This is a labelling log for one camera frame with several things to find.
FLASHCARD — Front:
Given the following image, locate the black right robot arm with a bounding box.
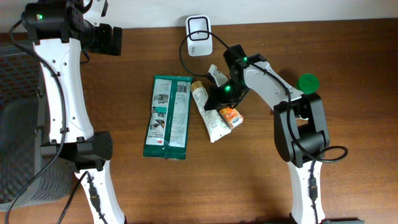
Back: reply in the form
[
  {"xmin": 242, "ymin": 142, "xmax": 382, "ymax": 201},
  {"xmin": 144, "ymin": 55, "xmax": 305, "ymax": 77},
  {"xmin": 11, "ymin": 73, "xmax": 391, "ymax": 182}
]
[{"xmin": 205, "ymin": 45, "xmax": 330, "ymax": 223}]

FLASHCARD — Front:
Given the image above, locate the green lidded jar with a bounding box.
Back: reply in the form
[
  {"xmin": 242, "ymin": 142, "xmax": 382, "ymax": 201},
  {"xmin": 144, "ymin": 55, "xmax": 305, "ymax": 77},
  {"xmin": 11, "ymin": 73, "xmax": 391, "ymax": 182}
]
[{"xmin": 296, "ymin": 73, "xmax": 320, "ymax": 95}]

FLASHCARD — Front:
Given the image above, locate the small orange carton box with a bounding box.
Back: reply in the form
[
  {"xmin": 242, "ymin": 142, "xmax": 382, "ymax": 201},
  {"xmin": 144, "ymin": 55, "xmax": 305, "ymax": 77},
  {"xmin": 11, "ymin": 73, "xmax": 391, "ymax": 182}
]
[{"xmin": 219, "ymin": 108, "xmax": 244, "ymax": 129}]

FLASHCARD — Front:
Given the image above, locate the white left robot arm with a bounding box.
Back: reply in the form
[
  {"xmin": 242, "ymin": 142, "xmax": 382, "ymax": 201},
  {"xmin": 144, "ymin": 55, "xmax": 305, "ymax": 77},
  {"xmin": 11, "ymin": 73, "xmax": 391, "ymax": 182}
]
[{"xmin": 21, "ymin": 0, "xmax": 127, "ymax": 223}]

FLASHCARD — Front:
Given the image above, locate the white barcode scanner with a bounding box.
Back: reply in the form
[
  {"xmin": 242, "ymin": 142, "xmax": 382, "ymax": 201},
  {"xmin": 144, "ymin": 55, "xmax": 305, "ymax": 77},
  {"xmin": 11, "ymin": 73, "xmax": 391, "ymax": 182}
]
[{"xmin": 185, "ymin": 15, "xmax": 213, "ymax": 57}]

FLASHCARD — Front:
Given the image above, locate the green wipes packet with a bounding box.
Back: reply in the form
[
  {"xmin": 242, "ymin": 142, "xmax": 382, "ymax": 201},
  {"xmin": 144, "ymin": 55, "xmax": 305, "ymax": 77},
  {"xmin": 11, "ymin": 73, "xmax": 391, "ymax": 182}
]
[{"xmin": 143, "ymin": 75, "xmax": 193, "ymax": 160}]

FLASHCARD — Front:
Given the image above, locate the grey plastic mesh basket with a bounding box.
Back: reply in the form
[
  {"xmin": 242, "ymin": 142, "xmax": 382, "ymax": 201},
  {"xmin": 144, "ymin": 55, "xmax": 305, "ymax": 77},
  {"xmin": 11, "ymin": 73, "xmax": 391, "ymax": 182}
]
[{"xmin": 1, "ymin": 43, "xmax": 73, "ymax": 212}]

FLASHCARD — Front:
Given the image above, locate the white cream tube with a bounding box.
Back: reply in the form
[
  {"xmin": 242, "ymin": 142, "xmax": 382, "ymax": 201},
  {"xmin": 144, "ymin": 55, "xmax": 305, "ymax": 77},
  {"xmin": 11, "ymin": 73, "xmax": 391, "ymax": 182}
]
[{"xmin": 190, "ymin": 81, "xmax": 231, "ymax": 143}]

